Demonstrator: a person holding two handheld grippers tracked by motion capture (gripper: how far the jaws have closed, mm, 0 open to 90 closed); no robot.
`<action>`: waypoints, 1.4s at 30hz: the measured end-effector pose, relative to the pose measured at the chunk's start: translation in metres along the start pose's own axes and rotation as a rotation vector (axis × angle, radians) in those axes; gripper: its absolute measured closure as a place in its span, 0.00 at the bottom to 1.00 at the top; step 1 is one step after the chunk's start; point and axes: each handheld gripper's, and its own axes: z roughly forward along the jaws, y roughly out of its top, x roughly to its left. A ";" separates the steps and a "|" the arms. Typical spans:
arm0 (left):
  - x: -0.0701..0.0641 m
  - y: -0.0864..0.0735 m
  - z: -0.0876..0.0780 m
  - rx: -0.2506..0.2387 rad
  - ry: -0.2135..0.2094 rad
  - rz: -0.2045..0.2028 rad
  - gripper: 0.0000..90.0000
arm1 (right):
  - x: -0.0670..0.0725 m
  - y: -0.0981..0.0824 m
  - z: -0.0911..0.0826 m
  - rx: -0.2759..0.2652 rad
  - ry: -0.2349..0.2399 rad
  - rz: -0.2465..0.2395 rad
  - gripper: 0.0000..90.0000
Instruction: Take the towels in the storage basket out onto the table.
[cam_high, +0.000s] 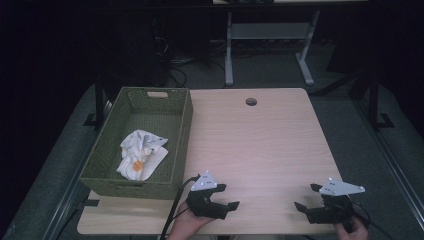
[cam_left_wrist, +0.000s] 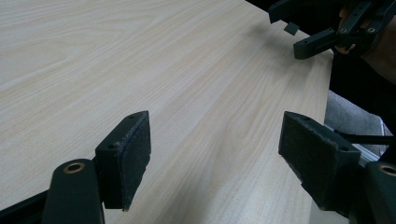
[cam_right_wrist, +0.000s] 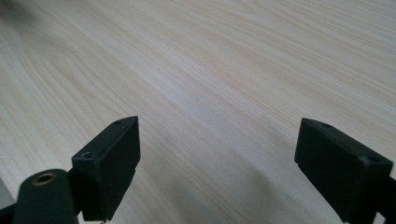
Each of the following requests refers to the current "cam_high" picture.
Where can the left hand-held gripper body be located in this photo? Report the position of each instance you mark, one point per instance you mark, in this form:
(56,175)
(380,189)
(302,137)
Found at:
(204,204)

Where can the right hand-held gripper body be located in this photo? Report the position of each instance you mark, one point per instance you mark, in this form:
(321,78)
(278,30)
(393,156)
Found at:
(333,211)

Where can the person's left hand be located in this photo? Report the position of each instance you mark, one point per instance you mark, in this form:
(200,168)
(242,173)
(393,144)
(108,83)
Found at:
(186,225)

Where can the person's right hand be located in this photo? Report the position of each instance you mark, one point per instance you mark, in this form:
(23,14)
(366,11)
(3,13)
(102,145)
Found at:
(355,231)

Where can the white crumpled cloth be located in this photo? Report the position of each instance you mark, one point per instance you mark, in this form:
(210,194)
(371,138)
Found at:
(141,146)

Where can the green woven basket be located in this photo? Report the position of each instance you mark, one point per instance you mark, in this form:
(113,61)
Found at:
(110,160)

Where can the black metal stand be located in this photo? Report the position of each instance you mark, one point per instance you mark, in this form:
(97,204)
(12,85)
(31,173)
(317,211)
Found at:
(374,100)
(99,100)

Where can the aluminium floor rail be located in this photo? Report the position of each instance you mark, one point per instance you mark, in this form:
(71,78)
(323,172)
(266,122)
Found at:
(393,166)
(63,210)

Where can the grey metal desk frame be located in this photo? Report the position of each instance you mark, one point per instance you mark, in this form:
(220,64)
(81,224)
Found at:
(266,31)

